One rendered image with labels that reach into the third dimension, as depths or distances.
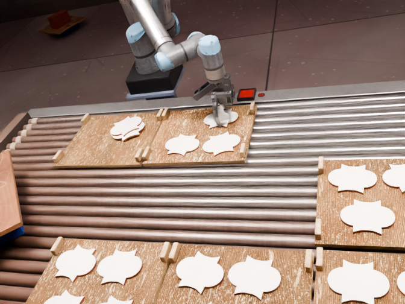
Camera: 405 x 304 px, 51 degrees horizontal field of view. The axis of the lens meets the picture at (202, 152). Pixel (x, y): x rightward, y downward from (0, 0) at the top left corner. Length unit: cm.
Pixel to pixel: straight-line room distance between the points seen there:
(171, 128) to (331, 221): 82
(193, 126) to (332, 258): 84
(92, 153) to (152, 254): 67
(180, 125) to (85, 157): 42
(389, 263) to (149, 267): 66
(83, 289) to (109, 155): 63
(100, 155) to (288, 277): 98
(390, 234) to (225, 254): 46
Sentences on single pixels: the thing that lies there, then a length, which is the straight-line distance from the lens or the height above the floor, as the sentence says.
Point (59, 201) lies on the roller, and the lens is 173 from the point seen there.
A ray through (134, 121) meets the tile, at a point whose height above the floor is 96.
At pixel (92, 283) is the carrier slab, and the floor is 94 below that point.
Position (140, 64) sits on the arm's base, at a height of 101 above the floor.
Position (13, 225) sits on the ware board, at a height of 104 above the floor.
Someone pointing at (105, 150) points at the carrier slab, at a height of 94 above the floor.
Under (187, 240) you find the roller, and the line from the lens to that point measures 137.
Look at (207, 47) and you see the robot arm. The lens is 155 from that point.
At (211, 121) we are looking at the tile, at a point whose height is 95.
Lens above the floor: 193
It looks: 38 degrees down
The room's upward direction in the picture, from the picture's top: 17 degrees counter-clockwise
